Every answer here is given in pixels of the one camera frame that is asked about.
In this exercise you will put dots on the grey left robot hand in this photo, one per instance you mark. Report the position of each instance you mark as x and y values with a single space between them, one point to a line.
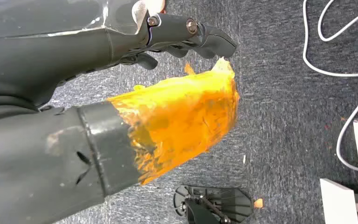
74 154

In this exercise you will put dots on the black plastic base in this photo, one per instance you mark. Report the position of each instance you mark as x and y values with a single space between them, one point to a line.
228 201

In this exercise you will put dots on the small white scrap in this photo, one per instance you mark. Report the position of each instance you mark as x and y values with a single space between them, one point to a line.
244 159

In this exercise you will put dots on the small orange scrap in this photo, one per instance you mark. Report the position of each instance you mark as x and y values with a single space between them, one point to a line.
258 203

